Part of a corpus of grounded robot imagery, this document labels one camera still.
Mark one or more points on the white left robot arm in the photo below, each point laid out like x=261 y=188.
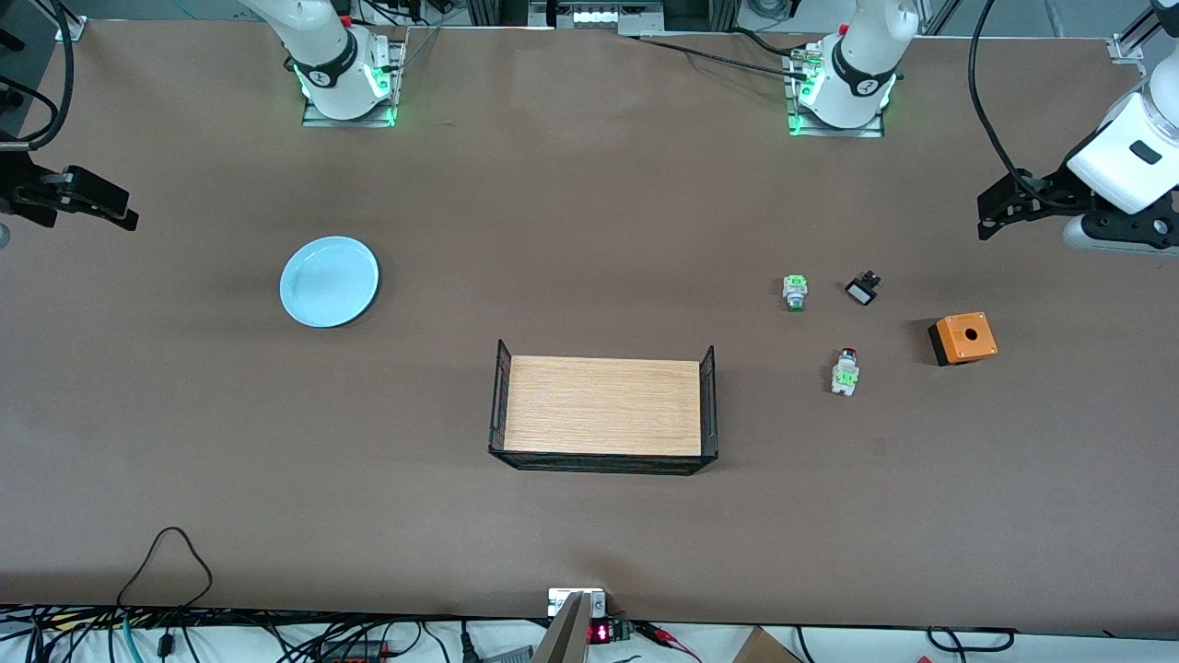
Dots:
x=866 y=55

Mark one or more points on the black switch with white face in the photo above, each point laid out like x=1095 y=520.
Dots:
x=862 y=292

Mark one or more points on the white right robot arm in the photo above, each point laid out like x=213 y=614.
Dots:
x=327 y=55

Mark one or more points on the aluminium frame with white light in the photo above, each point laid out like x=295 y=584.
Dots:
x=594 y=14

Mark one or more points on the light blue round plate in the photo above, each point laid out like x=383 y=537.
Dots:
x=329 y=281

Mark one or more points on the orange box with black base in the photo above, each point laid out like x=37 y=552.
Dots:
x=967 y=337

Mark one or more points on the silver post bracket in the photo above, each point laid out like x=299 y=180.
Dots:
x=555 y=600

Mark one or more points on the grey camera post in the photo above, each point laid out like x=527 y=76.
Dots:
x=564 y=635

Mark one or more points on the green push button switch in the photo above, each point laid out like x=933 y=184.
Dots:
x=795 y=292

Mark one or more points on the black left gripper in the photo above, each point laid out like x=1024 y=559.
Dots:
x=1047 y=187

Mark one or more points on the brown cardboard piece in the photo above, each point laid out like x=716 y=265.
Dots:
x=764 y=649

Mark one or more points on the aluminium corner bracket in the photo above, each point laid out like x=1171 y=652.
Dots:
x=66 y=28
x=1126 y=48

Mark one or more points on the red push button switch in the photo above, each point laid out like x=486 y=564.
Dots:
x=845 y=376

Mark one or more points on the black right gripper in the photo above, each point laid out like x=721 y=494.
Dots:
x=20 y=184

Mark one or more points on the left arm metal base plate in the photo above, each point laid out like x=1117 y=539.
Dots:
x=880 y=129

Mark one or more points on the circuit board with red display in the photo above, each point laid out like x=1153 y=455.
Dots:
x=608 y=632

